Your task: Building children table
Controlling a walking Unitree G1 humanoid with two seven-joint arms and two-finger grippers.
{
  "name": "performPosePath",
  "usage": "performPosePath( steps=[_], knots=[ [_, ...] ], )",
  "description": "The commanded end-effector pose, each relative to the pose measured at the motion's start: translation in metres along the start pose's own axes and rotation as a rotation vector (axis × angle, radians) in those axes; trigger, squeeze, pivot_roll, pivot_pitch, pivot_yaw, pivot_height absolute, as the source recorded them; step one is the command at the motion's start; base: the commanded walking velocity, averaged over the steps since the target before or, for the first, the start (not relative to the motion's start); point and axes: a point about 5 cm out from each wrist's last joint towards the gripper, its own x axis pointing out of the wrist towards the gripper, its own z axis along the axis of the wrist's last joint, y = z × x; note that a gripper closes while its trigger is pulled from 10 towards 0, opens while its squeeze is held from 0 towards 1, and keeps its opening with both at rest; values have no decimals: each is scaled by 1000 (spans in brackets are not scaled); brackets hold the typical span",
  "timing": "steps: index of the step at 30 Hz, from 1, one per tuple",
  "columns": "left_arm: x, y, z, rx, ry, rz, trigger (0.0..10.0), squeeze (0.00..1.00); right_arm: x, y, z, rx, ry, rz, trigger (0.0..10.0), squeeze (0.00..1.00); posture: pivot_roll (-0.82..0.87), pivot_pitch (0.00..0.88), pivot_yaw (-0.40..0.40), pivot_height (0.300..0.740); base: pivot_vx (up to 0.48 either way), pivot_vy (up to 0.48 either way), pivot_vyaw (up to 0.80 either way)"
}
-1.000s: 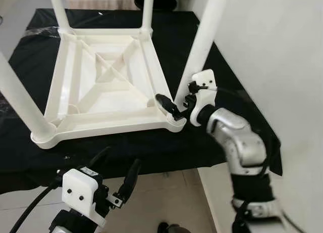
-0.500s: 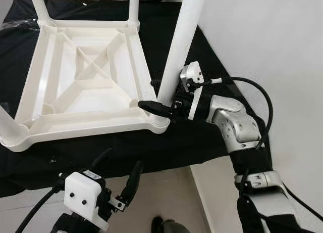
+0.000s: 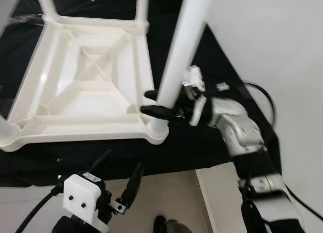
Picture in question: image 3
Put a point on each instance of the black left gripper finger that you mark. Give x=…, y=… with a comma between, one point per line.
x=132, y=185
x=102, y=161

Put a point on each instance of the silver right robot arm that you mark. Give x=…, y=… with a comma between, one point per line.
x=237, y=127

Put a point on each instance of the white plastic children table top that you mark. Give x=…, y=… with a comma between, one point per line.
x=75, y=91

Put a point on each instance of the black tablecloth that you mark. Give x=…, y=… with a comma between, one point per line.
x=202, y=147

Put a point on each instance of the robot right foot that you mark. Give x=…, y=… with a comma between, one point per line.
x=171, y=225

